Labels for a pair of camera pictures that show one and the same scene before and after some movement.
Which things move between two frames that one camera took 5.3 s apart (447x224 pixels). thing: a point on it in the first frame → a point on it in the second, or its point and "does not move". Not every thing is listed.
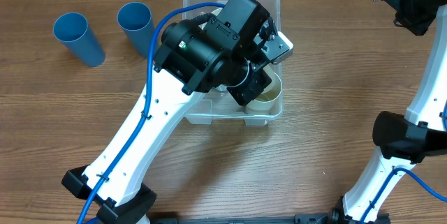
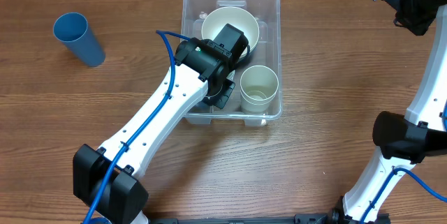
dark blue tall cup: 72,30 does not move
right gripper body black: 418,1 does not move
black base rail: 297,218 does not move
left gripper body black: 229,74 → 216,85
